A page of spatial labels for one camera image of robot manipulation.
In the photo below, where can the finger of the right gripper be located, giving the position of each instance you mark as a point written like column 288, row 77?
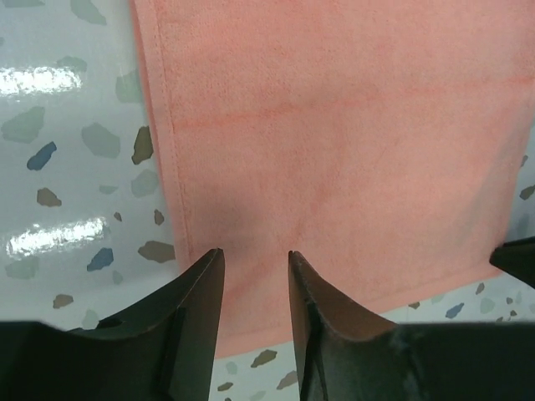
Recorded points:
column 517, row 258

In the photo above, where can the pink towel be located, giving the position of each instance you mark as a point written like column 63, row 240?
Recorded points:
column 381, row 139

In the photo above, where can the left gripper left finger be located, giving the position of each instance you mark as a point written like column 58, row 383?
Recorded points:
column 160, row 348

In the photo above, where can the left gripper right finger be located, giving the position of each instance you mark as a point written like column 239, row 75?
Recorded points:
column 343, row 351

